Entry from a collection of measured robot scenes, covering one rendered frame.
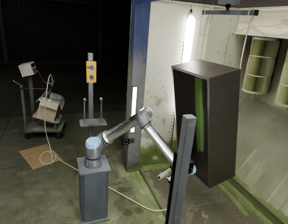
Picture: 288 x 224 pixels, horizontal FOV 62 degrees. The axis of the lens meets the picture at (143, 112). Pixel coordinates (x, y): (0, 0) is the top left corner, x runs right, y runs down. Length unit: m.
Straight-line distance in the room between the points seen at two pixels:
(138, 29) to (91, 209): 2.04
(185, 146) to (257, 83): 2.43
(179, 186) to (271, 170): 2.19
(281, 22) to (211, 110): 1.38
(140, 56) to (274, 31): 1.54
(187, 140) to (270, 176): 2.27
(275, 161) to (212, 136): 1.20
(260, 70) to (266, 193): 1.51
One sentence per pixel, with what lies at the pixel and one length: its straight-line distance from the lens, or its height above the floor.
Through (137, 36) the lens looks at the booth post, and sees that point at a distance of 2.94.
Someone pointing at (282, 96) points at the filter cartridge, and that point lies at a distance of 3.10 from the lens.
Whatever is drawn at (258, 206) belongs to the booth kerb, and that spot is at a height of 0.09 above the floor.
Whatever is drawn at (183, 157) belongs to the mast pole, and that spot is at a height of 1.44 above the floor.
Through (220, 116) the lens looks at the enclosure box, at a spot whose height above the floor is 1.27.
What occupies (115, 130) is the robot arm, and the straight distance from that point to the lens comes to 2.42.
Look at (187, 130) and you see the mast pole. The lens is 1.10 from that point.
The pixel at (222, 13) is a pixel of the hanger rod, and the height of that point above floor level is 2.16.
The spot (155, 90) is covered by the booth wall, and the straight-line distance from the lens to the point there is 3.15.
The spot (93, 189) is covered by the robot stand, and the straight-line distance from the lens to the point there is 2.57.
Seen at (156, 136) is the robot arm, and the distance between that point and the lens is 2.14.
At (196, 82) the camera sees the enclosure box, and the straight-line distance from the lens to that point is 2.79.
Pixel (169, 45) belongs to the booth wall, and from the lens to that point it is 3.11.
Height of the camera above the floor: 2.02
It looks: 20 degrees down
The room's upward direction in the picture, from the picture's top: 4 degrees clockwise
